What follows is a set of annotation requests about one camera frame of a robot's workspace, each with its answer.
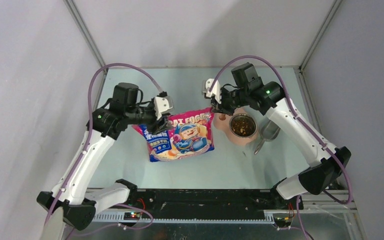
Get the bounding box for kibble in near bowl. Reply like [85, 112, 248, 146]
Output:
[231, 115, 256, 137]

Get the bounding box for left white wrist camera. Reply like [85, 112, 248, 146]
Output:
[152, 91, 174, 120]

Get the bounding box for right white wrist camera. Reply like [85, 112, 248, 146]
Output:
[202, 78, 222, 104]

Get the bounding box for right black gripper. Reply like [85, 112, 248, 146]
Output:
[211, 86, 250, 117]

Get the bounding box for colourful pet food bag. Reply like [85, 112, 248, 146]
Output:
[132, 107, 215, 162]

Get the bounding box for aluminium frame rail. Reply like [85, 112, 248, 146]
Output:
[56, 188, 359, 226]

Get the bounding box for pink double pet feeder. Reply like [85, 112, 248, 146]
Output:
[213, 107, 259, 146]

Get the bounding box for metal food scoop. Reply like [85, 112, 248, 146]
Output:
[253, 120, 281, 155]

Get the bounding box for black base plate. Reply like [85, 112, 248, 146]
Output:
[125, 188, 304, 221]

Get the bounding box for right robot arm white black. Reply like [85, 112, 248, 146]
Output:
[203, 62, 351, 209]

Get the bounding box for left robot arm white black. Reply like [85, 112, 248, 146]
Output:
[36, 82, 174, 231]

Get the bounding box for near steel bowl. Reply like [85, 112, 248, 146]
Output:
[228, 113, 258, 138]

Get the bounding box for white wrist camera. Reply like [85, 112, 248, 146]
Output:
[152, 91, 174, 120]
[202, 78, 222, 104]

